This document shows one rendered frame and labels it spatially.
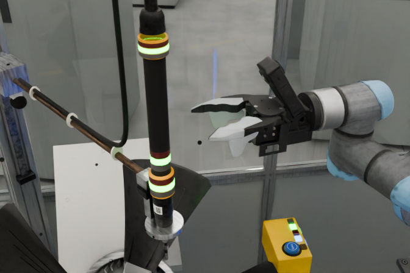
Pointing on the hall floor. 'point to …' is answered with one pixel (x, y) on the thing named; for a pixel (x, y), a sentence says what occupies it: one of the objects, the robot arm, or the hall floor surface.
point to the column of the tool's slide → (35, 206)
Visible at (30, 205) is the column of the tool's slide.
